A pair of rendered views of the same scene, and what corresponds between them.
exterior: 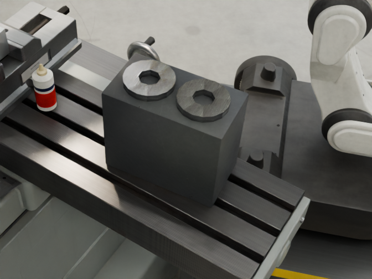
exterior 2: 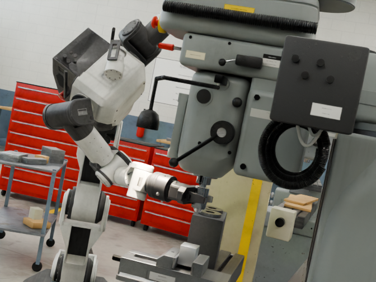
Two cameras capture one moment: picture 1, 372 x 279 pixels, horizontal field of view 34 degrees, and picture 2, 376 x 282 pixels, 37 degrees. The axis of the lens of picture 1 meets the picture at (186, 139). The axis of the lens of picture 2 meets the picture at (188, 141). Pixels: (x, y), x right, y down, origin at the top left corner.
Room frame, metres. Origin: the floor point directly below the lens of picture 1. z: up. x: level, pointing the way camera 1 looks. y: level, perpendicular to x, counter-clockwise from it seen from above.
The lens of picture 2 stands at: (1.43, 2.08, 1.50)
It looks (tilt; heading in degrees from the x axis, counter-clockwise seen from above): 3 degrees down; 255
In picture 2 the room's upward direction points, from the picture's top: 11 degrees clockwise
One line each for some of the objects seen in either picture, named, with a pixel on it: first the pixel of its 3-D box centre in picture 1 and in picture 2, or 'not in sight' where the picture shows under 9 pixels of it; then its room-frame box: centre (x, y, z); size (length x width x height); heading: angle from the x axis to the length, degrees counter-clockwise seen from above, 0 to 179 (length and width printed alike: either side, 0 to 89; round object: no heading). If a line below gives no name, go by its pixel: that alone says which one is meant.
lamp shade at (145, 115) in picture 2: not in sight; (149, 118); (1.11, 0.32, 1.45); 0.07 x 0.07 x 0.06
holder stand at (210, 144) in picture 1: (173, 128); (206, 234); (0.74, 0.02, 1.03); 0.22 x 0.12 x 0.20; 68
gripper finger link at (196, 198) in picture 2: not in sight; (195, 198); (0.93, 0.42, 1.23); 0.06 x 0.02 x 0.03; 138
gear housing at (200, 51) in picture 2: not in sight; (240, 61); (0.87, 0.42, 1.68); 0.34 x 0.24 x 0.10; 152
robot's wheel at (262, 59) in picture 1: (265, 83); not in sight; (1.47, -0.24, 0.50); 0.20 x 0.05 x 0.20; 83
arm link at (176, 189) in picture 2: not in sight; (175, 191); (0.98, 0.33, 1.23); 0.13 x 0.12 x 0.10; 48
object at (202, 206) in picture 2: not in sight; (200, 198); (0.91, 0.40, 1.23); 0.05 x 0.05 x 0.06
